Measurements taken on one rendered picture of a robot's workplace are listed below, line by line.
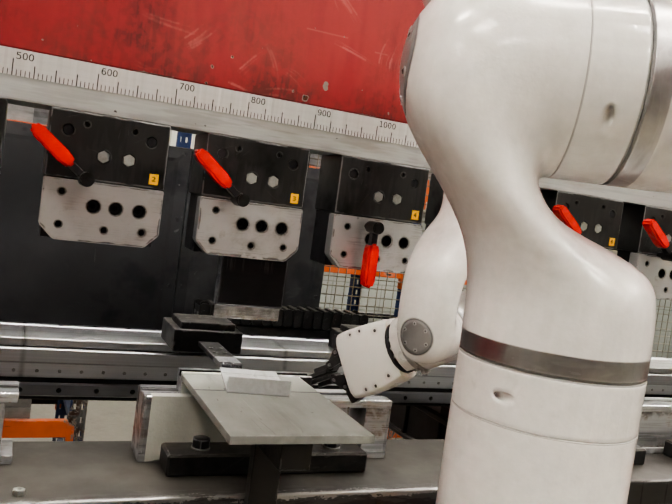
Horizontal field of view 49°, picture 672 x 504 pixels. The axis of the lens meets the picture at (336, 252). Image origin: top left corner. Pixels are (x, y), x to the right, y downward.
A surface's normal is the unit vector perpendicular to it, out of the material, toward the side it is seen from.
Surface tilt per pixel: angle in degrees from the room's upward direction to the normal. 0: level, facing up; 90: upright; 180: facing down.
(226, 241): 90
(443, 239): 47
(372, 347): 88
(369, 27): 90
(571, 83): 102
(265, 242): 90
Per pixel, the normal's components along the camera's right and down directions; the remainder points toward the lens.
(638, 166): -0.12, 0.82
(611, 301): 0.34, -0.07
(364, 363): -0.62, 0.01
